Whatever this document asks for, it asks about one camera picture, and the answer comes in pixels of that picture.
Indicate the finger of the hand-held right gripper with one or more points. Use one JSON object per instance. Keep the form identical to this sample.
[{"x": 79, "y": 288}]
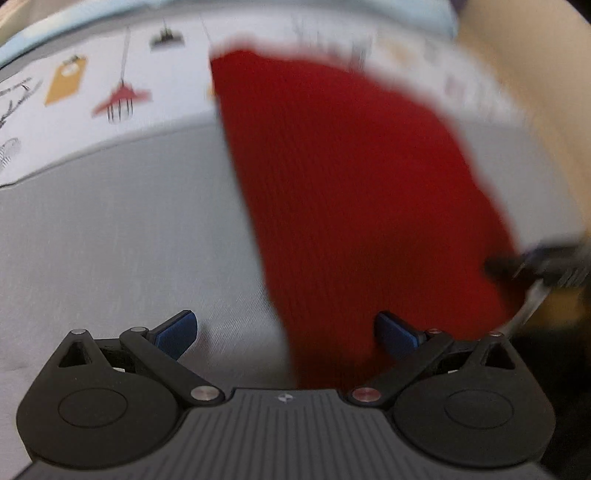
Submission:
[{"x": 503, "y": 266}]

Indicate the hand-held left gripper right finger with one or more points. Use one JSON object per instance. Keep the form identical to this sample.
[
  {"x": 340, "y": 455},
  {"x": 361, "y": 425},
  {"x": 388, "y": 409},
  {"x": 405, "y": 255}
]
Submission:
[{"x": 397, "y": 332}]

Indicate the dark red knit sweater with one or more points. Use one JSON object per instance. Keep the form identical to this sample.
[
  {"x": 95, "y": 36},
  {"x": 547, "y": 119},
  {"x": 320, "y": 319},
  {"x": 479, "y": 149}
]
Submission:
[{"x": 351, "y": 194}]

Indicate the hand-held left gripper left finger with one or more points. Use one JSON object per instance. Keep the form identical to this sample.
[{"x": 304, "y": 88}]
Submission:
[{"x": 178, "y": 330}]

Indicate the white printed bed sheet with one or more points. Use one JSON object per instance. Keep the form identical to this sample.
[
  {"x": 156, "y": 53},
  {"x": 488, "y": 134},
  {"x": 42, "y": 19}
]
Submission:
[{"x": 115, "y": 230}]

